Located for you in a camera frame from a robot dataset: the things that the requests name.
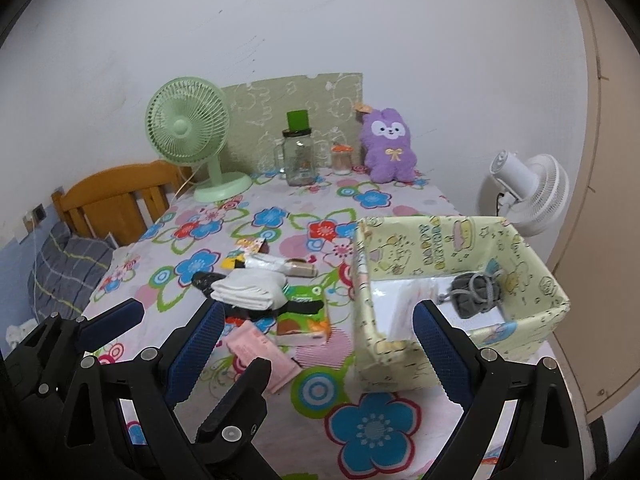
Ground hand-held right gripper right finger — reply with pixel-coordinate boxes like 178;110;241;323
413;300;596;480

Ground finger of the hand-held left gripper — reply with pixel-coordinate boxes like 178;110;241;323
5;298;146;398
194;357;273;453

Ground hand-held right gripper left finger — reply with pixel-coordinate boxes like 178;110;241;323
60;301;227;480

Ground pink soft packet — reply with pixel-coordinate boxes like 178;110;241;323
222;321;301;393

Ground yellow-green cartoon storage box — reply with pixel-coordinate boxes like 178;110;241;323
352;215;571;393

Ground black sock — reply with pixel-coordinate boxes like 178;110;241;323
220;302;288;323

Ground white socks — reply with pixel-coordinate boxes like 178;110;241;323
210;271;291;311

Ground green tissue pack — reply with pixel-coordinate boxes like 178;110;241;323
275;285;333;346

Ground yellow cartoon snack packet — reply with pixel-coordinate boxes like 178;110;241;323
221;240;268;271

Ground grey plaid pillow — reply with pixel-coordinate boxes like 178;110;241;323
27;222;116;321

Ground floral tablecloth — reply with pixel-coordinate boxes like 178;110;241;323
80;165;551;480

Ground silver brown snack wrapper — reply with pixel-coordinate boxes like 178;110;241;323
244;254;319;279

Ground wooden chair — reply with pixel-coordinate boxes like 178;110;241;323
51;160;193;248

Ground white clip fan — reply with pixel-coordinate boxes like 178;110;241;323
477;150;571;238

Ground green desk fan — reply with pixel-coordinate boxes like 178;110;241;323
145;76;253;203

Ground glass jar mug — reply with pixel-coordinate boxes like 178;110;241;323
274;129;317;188

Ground purple plush bunny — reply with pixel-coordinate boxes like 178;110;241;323
355;104;418;184

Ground small jar orange lid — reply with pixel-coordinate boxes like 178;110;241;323
331;145;353;176

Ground beige wooden door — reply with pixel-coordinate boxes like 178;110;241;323
545;0;640;426

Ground green patterned cardboard panel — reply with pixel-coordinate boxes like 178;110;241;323
220;72;363;173

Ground grey drawstring pouch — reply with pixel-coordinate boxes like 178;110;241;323
437;270;503;318

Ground white fan cable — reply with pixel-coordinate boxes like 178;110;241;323
170;164;197;203

